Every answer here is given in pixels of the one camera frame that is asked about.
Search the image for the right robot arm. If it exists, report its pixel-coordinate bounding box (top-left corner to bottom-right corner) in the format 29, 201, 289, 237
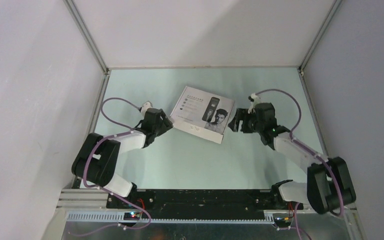
228, 103, 357, 214

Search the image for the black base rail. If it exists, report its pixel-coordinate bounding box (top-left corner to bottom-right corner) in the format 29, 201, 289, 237
107, 188, 282, 221

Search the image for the aluminium frame front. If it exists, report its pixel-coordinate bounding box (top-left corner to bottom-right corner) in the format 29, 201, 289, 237
57, 189, 364, 240

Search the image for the white box with black tray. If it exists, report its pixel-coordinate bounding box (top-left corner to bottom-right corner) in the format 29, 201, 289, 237
170, 86, 235, 144

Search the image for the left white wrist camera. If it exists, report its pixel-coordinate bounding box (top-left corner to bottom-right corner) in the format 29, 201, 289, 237
139, 101, 153, 116

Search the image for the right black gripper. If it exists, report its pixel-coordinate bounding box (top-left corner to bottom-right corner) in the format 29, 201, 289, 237
228, 107, 264, 134

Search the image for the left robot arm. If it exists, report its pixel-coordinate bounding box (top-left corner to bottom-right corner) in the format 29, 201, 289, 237
71, 108, 173, 208

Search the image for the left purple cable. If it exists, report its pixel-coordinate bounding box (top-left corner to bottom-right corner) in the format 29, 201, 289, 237
81, 97, 152, 231

